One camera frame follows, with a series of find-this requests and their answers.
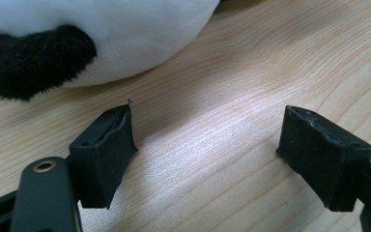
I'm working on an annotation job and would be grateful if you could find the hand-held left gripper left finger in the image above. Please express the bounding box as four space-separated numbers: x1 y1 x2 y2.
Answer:
68 100 139 211

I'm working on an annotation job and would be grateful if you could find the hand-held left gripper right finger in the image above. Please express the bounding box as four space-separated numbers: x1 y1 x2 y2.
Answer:
275 104 371 213

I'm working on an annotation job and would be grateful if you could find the black and white panda plush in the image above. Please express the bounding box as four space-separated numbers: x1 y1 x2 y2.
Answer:
0 0 221 102

